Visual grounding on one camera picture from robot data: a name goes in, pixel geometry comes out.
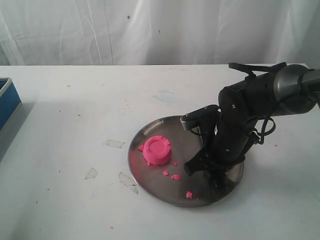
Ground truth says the clear tape piece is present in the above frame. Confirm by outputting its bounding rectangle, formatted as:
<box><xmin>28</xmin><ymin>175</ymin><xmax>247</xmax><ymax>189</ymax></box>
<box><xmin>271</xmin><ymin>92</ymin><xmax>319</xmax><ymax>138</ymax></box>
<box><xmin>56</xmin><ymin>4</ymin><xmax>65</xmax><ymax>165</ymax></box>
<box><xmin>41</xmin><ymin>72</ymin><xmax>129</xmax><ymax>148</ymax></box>
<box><xmin>84</xmin><ymin>167</ymin><xmax>98</xmax><ymax>180</ymax></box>
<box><xmin>118</xmin><ymin>172</ymin><xmax>139</xmax><ymax>195</ymax></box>
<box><xmin>103</xmin><ymin>139</ymin><xmax>125</xmax><ymax>149</ymax></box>

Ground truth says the white backdrop curtain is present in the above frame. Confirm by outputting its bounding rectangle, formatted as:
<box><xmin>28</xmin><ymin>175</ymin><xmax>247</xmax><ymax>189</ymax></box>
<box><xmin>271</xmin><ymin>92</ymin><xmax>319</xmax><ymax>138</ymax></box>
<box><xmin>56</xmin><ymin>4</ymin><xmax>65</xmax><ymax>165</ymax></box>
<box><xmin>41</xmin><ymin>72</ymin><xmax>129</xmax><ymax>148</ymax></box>
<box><xmin>0</xmin><ymin>0</ymin><xmax>320</xmax><ymax>68</ymax></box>

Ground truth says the pink clay lump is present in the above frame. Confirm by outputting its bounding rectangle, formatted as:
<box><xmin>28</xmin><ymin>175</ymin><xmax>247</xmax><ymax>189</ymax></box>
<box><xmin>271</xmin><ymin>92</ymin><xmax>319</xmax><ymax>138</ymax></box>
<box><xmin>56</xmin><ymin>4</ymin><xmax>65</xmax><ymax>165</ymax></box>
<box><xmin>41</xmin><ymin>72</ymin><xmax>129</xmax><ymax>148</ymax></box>
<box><xmin>138</xmin><ymin>135</ymin><xmax>172</xmax><ymax>166</ymax></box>

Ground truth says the pink sand crumb front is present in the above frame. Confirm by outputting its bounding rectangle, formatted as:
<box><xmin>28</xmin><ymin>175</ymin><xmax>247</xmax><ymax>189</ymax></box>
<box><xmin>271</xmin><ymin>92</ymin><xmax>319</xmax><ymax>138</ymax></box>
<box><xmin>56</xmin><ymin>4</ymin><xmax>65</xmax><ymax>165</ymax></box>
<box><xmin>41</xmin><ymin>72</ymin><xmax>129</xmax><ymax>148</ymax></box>
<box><xmin>185</xmin><ymin>191</ymin><xmax>193</xmax><ymax>199</ymax></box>

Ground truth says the black knife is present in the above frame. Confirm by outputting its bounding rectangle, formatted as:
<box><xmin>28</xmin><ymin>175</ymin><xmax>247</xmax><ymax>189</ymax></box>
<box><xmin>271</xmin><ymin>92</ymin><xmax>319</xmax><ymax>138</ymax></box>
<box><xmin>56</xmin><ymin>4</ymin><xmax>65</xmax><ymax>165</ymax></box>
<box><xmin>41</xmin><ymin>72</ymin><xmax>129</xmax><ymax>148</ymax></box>
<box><xmin>199</xmin><ymin>127</ymin><xmax>226</xmax><ymax>191</ymax></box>

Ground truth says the round steel plate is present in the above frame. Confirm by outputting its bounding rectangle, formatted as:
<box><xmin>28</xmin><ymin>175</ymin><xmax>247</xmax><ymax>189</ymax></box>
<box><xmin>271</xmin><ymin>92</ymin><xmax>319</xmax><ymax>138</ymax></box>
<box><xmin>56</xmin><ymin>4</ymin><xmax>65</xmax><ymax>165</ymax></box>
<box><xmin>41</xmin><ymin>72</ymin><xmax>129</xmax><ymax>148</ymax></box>
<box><xmin>128</xmin><ymin>115</ymin><xmax>244</xmax><ymax>208</ymax></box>

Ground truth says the clear tape piece left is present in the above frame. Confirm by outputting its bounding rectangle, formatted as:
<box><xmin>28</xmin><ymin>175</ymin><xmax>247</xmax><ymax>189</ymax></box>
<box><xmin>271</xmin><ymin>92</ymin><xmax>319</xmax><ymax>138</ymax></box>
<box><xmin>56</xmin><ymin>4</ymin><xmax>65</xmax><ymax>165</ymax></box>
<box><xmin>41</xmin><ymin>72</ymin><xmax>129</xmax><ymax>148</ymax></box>
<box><xmin>84</xmin><ymin>167</ymin><xmax>98</xmax><ymax>180</ymax></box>

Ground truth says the clear tape piece right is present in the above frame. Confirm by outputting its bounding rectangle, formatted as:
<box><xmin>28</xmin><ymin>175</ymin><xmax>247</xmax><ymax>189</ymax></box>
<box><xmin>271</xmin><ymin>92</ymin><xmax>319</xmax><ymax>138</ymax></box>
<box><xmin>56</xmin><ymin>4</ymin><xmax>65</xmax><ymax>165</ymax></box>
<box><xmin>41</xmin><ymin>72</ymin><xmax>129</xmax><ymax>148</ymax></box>
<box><xmin>118</xmin><ymin>172</ymin><xmax>139</xmax><ymax>195</ymax></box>

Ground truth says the blue sand tray box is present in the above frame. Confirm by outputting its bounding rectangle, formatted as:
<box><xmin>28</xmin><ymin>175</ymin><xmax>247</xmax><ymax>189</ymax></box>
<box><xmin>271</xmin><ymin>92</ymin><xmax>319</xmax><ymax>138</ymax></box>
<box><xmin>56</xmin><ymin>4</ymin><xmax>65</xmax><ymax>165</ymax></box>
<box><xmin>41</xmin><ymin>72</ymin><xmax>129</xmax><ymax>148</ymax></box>
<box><xmin>0</xmin><ymin>77</ymin><xmax>22</xmax><ymax>130</ymax></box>

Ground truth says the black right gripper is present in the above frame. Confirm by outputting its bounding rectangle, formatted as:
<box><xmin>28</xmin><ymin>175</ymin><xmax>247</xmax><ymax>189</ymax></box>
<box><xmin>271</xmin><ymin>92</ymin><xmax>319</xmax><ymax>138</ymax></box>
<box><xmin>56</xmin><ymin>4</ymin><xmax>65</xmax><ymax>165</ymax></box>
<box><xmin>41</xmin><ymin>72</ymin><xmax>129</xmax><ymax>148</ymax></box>
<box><xmin>184</xmin><ymin>112</ymin><xmax>258</xmax><ymax>192</ymax></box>

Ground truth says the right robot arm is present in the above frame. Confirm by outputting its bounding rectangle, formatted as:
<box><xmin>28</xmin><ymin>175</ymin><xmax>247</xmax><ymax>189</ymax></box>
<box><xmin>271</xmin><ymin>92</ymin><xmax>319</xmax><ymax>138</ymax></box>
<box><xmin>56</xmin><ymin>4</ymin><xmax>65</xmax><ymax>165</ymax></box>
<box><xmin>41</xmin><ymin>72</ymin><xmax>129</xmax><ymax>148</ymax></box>
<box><xmin>180</xmin><ymin>62</ymin><xmax>320</xmax><ymax>178</ymax></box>

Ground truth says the pink sand crumb middle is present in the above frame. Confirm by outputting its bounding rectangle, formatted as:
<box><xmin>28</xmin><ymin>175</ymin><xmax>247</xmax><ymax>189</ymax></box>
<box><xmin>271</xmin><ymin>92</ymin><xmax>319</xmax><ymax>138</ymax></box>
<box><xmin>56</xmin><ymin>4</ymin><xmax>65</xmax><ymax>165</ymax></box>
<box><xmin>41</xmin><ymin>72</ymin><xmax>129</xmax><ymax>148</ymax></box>
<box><xmin>171</xmin><ymin>174</ymin><xmax>182</xmax><ymax>180</ymax></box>

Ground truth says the clear tape piece upper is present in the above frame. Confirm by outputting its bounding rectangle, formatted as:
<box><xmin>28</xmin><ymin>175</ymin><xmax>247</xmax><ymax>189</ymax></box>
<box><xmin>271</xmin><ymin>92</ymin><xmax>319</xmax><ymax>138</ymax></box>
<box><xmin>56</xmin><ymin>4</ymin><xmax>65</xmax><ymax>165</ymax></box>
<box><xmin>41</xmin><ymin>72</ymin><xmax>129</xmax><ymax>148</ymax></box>
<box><xmin>103</xmin><ymin>139</ymin><xmax>125</xmax><ymax>149</ymax></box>

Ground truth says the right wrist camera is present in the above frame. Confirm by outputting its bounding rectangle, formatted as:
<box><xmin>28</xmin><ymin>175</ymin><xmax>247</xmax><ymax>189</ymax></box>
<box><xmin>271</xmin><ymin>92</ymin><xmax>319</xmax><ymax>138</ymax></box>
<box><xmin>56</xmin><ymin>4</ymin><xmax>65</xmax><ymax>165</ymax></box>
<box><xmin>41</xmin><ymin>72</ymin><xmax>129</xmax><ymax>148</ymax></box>
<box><xmin>180</xmin><ymin>104</ymin><xmax>220</xmax><ymax>131</ymax></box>

